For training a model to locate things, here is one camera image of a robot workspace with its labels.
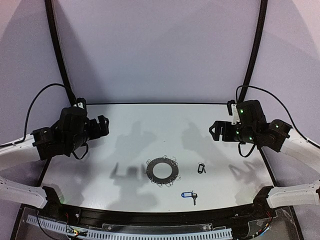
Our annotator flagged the metal ring disc with keyrings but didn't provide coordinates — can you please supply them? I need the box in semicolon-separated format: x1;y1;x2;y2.
145;155;181;188

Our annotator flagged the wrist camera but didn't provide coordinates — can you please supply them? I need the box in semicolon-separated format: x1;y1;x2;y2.
227;99;240;125
73;97;87;110

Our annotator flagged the left black frame post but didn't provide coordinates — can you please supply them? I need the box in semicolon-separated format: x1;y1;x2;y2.
44;0;76;106

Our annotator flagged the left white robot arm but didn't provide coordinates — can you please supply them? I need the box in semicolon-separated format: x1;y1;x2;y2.
0;107;110;209

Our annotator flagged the right black frame post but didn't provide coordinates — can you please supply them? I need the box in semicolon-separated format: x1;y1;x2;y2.
238;0;268;102

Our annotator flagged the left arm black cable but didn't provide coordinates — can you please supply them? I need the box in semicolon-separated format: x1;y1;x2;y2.
23;83;76;141

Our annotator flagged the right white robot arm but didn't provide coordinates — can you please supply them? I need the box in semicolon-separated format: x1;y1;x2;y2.
209;100;320;213

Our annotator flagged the blue tag key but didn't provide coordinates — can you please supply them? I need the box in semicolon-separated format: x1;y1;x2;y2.
181;191;198;206

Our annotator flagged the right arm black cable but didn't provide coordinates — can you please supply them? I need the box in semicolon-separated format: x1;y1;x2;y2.
235;85;316;144

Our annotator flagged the black frame post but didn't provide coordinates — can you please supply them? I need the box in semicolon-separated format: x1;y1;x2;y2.
238;0;268;102
44;0;76;106

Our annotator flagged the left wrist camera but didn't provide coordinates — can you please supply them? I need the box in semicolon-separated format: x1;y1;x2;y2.
73;97;87;110

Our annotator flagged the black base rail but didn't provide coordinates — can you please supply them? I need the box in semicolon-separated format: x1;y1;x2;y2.
59;204;260;227

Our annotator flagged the black tag key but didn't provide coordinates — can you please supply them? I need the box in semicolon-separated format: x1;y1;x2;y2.
197;163;206;174

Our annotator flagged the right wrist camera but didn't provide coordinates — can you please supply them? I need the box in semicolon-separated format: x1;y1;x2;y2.
227;99;240;125

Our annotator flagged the white slotted cable duct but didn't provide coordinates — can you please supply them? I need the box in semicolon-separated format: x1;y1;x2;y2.
23;214;233;240

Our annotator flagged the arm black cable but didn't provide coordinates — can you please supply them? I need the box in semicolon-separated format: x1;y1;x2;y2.
235;85;316;144
23;83;76;141

